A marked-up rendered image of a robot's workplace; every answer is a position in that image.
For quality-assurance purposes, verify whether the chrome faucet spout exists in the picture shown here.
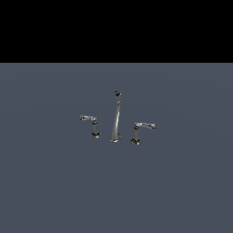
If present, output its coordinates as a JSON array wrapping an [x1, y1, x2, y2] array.
[[109, 90, 123, 143]]

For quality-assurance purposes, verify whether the chrome faucet lever handle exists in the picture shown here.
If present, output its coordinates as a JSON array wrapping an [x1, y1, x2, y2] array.
[[130, 122, 157, 146], [79, 115, 102, 139]]

